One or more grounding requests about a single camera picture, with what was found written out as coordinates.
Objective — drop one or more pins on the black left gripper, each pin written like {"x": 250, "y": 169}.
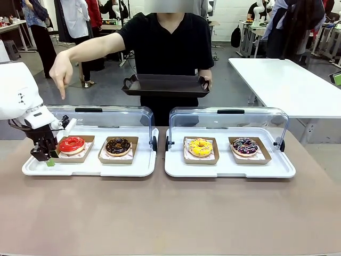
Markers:
{"x": 41, "y": 137}

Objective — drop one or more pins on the red glazed donut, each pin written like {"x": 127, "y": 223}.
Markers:
{"x": 66, "y": 148}

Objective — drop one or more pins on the brown paper donut tray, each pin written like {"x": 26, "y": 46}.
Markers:
{"x": 202, "y": 160}
{"x": 117, "y": 160}
{"x": 80, "y": 158}
{"x": 253, "y": 160}

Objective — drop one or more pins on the dark brown serving tray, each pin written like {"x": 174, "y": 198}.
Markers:
{"x": 165, "y": 86}

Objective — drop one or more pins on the yellow sprinkled donut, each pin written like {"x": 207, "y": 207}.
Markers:
{"x": 193, "y": 149}

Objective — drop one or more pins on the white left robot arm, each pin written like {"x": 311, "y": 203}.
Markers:
{"x": 16, "y": 88}

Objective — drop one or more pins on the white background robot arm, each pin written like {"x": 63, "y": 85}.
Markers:
{"x": 259, "y": 13}

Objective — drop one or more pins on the person's right forearm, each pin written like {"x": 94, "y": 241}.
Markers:
{"x": 88, "y": 50}

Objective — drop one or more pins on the chocolate glazed donut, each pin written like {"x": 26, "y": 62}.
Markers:
{"x": 112, "y": 150}

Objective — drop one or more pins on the person in black shirt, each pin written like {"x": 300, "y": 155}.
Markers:
{"x": 167, "y": 45}

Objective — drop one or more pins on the dark purple sprinkled donut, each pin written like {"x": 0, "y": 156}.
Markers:
{"x": 239, "y": 150}

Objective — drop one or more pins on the person's right hand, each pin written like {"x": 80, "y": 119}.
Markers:
{"x": 61, "y": 69}

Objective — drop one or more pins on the person's left hand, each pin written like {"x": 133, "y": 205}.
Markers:
{"x": 206, "y": 78}

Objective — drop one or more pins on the white display tray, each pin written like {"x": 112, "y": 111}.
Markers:
{"x": 88, "y": 170}
{"x": 229, "y": 170}

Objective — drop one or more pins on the clear hinged display lid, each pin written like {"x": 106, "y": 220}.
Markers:
{"x": 229, "y": 118}
{"x": 120, "y": 117}

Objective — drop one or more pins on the grey plastic stool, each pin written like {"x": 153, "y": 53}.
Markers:
{"x": 12, "y": 49}

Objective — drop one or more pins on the white cylindrical air purifier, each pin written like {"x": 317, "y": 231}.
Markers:
{"x": 4, "y": 52}

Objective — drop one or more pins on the bystander in blue patterned top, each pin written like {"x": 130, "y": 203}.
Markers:
{"x": 40, "y": 34}

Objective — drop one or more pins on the white background work table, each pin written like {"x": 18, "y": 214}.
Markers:
{"x": 13, "y": 25}

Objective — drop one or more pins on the bystander in white shirt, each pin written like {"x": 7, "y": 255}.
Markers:
{"x": 77, "y": 21}

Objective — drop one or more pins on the black backpack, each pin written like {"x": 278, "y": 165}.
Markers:
{"x": 235, "y": 37}

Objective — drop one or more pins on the large white table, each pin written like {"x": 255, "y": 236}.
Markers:
{"x": 287, "y": 85}

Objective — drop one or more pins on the bystander in dark coat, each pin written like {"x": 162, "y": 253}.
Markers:
{"x": 293, "y": 29}

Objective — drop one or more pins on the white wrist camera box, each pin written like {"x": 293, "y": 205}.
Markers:
{"x": 69, "y": 128}

